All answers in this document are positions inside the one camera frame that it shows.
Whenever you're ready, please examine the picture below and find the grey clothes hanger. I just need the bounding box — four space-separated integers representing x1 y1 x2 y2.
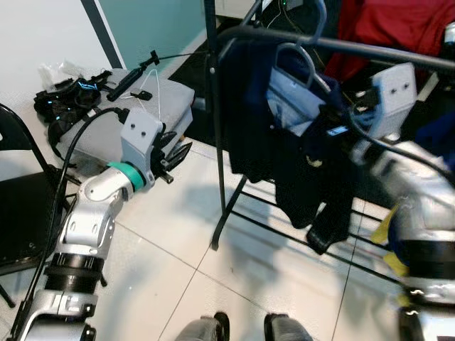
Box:
276 43 332 94

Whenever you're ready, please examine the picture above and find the navy knit garment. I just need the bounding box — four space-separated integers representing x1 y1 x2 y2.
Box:
217 39 360 255

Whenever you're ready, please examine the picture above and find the dark blue hanger hook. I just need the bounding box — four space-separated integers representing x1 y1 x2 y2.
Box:
299 0 329 45

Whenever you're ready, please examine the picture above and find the black clothes rack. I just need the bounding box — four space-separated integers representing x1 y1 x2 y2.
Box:
205 0 455 285

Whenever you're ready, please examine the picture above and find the light blue shirt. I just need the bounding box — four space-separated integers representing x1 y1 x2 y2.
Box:
267 67 329 137

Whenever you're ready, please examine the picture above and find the black handheld stick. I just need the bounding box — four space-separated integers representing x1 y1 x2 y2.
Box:
107 50 161 102

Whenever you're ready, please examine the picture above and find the red cloth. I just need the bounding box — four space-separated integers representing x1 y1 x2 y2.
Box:
326 0 455 80

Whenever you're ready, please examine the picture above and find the black headset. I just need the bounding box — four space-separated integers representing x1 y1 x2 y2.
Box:
34 70 113 139

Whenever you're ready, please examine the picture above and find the yellow garment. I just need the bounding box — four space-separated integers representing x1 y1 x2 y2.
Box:
368 206 412 279

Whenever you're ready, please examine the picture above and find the clear plastic bag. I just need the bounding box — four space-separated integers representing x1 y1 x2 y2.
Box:
39 60 107 82

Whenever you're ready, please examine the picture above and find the white box device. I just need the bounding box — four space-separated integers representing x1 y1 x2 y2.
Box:
213 0 265 18

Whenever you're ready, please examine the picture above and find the robot left leg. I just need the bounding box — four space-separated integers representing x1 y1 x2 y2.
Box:
174 313 230 341

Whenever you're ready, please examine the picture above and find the robot leg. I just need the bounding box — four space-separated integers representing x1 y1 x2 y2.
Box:
264 313 314 341
174 313 230 341

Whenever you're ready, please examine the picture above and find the robot right leg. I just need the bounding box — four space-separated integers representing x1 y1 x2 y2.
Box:
264 313 314 341

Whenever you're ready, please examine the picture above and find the white wire hanger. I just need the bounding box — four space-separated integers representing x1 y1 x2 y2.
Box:
139 67 175 123

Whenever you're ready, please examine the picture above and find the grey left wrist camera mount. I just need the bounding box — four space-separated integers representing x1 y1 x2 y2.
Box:
119 110 166 182

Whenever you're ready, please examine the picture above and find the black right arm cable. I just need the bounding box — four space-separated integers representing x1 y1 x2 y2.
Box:
340 117 455 187

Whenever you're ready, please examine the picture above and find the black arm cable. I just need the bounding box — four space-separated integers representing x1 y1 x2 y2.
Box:
340 117 455 187
11 107 130 338

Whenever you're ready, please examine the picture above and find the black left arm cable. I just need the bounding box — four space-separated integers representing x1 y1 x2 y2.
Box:
11 107 130 338

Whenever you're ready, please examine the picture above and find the black partition frame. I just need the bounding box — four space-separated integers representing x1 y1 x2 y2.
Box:
80 0 124 70

